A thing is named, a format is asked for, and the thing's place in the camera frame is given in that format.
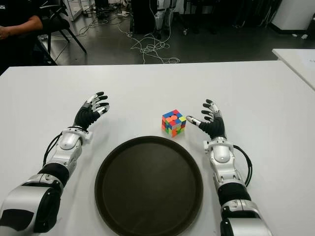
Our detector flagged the round dark brown plate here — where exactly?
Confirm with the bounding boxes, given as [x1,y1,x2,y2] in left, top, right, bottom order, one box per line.
[94,135,204,236]

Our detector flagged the tall black cabinet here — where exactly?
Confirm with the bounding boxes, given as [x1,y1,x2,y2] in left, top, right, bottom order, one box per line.
[130,0,158,34]

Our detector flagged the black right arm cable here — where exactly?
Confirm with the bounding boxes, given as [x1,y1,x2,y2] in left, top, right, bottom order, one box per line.
[233,145,254,185]

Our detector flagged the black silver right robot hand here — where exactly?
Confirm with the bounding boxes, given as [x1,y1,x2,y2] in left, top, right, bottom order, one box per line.
[186,99,227,141]

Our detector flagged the tangled white floor cables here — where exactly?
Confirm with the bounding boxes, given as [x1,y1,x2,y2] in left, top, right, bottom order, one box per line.
[118,24,181,65]

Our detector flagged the person in black shirt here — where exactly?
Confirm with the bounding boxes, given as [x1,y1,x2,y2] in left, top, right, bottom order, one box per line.
[0,0,59,74]

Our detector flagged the white side table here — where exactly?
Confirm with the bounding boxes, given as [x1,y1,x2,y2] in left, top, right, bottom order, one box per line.
[272,48,315,90]

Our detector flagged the black chair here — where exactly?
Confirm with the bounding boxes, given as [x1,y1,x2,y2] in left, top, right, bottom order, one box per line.
[36,0,87,66]

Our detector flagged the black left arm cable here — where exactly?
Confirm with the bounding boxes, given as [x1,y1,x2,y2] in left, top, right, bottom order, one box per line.
[42,131,63,170]

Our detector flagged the multicoloured Rubik's cube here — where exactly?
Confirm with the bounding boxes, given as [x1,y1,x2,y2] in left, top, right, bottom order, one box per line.
[161,109,187,138]

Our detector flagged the white cabinet with black base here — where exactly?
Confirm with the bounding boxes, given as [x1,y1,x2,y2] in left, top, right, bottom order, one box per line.
[271,0,315,35]

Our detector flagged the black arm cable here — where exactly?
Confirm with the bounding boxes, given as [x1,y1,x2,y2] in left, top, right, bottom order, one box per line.
[233,145,254,185]
[42,131,63,170]

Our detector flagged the white display cabinet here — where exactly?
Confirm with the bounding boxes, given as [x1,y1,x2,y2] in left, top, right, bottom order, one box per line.
[63,0,95,22]

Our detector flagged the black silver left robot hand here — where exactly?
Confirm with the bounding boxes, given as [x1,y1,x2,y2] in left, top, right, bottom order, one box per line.
[73,91,110,133]

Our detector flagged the silver standing robot legs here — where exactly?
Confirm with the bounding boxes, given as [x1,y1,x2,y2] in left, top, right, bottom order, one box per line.
[154,0,174,37]

